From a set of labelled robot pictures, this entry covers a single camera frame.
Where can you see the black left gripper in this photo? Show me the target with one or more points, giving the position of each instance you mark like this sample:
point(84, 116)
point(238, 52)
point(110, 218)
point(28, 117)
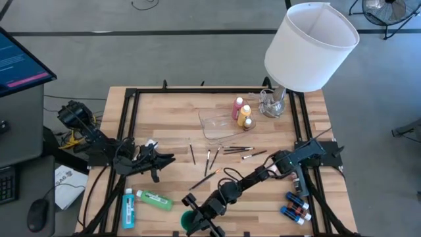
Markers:
point(138, 163)

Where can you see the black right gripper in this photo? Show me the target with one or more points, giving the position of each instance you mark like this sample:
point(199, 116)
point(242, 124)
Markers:
point(210, 210)

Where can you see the black brush orange ferrule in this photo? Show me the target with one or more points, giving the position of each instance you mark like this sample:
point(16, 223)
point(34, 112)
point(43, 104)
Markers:
point(205, 179)

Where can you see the clear plastic bin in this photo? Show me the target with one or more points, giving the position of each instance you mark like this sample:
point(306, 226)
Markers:
point(223, 126)

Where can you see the red paint bottle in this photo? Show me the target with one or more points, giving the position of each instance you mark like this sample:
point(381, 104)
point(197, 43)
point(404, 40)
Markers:
point(237, 108)

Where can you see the small ochre paint bottle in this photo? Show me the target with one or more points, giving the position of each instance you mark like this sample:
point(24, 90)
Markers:
point(247, 123)

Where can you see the yellow paint bottle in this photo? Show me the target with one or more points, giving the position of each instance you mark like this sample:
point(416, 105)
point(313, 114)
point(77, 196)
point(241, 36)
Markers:
point(244, 115)

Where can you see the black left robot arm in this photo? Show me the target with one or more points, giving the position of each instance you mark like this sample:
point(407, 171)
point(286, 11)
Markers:
point(95, 141)

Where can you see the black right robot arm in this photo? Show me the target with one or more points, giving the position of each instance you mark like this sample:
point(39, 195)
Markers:
point(296, 154)

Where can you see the white paint bottle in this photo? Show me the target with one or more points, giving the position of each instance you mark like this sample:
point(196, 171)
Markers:
point(151, 143)

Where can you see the green paint bottle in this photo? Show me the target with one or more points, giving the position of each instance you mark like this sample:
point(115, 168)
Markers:
point(154, 199)

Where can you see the turquoise paint bottle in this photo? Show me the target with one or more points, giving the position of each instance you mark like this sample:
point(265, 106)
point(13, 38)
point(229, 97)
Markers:
point(128, 210)

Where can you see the small pink paint bottle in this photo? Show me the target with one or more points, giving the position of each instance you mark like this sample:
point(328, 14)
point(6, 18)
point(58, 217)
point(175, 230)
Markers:
point(273, 168)

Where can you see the teal plastic cup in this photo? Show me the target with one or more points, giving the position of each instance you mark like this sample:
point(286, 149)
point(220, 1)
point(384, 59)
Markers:
point(183, 220)

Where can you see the white paper booklet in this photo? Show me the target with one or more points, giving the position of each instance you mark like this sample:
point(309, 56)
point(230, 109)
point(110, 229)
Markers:
point(69, 187)

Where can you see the dark grey desk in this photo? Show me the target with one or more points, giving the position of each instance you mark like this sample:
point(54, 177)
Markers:
point(39, 177)

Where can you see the black computer mouse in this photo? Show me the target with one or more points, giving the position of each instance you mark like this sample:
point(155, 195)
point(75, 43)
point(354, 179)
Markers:
point(37, 214)

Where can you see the black keyboard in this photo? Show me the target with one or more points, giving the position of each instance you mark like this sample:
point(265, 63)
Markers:
point(6, 184)

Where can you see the computer monitor blue screen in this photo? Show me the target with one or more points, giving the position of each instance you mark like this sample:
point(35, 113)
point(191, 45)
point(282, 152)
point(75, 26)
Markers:
point(19, 66)

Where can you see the black stand foot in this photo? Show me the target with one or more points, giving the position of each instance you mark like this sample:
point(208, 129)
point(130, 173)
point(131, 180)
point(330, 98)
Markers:
point(406, 130)

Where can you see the black floor fan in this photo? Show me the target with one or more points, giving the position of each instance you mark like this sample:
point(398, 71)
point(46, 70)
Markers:
point(388, 11)

